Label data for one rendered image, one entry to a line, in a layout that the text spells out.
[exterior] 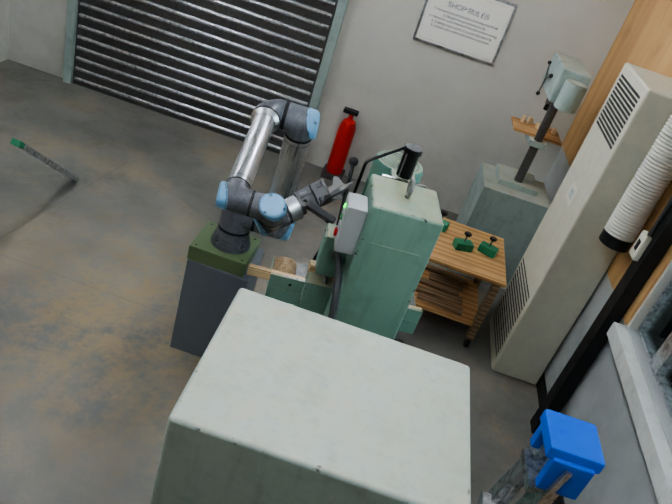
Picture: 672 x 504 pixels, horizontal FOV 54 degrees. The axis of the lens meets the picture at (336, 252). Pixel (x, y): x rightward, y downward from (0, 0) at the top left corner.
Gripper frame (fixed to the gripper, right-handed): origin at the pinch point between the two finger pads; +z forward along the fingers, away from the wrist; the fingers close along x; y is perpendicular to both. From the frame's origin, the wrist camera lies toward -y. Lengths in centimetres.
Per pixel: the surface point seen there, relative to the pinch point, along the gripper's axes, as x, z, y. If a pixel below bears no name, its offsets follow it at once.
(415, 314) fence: 17, 6, -52
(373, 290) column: -29.3, -17.2, -36.6
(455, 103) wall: 236, 180, 65
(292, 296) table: 21.4, -33.5, -24.7
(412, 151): -38.2, 11.8, -3.6
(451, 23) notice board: 199, 187, 113
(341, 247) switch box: -33.9, -21.3, -20.6
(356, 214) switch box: -42.4, -14.8, -14.4
